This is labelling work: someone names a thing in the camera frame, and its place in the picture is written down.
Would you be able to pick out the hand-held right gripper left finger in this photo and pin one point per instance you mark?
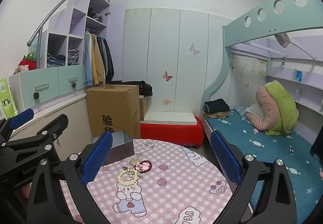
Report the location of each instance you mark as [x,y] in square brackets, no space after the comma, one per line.
[97,158]

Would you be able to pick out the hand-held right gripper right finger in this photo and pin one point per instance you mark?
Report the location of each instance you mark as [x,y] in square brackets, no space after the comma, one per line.
[225,158]

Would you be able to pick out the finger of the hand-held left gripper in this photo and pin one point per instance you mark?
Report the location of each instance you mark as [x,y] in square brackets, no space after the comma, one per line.
[22,115]
[56,124]

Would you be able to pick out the dark metal tin box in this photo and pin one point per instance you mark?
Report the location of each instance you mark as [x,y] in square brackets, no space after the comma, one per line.
[121,148]

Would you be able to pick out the pink figure charm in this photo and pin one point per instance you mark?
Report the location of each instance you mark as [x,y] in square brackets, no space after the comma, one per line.
[138,166]

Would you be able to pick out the gold pearl charm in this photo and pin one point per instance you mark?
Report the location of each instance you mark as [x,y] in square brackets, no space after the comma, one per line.
[140,176]

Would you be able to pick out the cream low cabinet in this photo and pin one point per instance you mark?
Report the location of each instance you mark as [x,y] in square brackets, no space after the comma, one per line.
[63,110]

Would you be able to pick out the green paper bag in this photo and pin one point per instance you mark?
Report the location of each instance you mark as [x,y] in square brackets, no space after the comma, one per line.
[6,97]

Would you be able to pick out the pine cone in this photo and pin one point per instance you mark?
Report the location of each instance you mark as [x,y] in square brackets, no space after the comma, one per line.
[36,95]
[74,85]

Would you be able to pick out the beige heart stone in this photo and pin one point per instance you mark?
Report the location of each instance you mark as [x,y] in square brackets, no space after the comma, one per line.
[132,161]

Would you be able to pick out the tan folded clothes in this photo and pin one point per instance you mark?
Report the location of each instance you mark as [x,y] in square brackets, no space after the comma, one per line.
[218,115]

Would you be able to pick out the teal drawer cabinet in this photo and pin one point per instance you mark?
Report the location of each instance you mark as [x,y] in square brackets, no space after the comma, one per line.
[50,80]

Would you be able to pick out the pink plush toy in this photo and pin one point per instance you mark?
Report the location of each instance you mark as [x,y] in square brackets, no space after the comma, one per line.
[20,69]

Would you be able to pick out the blue printed bed sheet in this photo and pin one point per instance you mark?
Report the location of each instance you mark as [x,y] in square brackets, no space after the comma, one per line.
[272,148]

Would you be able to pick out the strawberry plush toy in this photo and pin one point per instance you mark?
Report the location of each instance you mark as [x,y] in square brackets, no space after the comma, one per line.
[27,63]

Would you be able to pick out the pink checked tablecloth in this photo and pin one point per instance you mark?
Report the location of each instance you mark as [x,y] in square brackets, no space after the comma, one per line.
[176,176]

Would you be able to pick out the large cardboard box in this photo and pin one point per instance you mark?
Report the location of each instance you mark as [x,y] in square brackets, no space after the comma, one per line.
[113,108]

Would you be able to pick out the dark folded clothes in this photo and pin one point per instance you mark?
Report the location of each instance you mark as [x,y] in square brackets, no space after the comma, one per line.
[217,105]

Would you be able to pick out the white pillow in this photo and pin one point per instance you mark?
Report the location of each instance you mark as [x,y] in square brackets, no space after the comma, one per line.
[253,110]

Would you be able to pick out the red stool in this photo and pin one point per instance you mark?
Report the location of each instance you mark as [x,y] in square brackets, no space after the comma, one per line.
[171,135]

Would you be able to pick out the pink quilt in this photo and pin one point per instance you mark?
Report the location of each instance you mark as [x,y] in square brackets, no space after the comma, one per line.
[265,110]

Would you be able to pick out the folded blue jeans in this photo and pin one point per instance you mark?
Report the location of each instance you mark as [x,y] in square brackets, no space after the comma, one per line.
[55,60]

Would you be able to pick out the small cardboard box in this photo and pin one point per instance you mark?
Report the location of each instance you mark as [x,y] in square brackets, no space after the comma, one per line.
[143,109]

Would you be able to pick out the white board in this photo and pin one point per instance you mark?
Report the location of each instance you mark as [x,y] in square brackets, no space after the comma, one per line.
[169,118]

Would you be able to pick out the grey folded clothes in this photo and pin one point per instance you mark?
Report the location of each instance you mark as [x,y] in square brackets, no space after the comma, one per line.
[73,56]

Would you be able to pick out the light blue hanging shirt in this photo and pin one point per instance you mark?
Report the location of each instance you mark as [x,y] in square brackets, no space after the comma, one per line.
[88,60]

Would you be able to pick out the grey metal handrail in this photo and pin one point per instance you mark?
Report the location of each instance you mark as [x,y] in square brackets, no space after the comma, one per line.
[29,43]

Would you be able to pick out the mustard hanging jacket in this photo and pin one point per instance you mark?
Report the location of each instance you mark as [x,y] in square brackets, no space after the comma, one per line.
[97,62]

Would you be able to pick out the green quilt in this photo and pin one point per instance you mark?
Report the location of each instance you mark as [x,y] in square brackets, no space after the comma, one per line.
[282,108]

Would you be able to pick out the small butterfly sticker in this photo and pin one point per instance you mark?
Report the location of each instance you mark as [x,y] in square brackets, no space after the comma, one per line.
[246,85]

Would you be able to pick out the pale pink butterfly sticker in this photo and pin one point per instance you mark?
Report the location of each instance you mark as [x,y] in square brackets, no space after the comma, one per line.
[166,102]

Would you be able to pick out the black hanging jacket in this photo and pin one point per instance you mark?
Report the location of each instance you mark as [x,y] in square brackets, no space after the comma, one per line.
[109,60]

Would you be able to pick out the black bag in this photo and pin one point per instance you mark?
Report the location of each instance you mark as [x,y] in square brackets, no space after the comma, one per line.
[145,89]

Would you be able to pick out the grey hanging jacket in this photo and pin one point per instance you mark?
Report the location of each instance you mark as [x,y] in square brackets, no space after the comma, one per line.
[103,52]

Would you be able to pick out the dark cloth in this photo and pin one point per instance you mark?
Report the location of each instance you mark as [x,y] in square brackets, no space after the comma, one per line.
[317,143]

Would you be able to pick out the purple stair cabinet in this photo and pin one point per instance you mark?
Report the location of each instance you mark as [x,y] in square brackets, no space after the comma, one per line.
[58,22]

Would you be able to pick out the small blue box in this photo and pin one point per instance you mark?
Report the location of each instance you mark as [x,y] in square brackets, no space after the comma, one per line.
[298,75]

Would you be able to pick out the purple bedside shelf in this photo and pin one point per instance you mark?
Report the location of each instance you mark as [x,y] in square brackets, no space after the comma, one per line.
[310,87]

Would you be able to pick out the black label tag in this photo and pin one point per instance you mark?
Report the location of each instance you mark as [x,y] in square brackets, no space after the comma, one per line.
[283,61]

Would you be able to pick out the white butterfly sticker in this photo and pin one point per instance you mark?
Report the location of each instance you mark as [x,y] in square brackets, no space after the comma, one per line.
[193,48]

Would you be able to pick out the white wardrobe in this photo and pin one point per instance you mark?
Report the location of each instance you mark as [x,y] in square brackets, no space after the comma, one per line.
[161,50]

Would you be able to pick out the grey hanging cloth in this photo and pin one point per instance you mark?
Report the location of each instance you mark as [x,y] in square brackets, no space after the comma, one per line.
[284,38]

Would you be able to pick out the teal bunk bed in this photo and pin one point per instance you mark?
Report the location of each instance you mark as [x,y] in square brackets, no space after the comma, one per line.
[267,16]

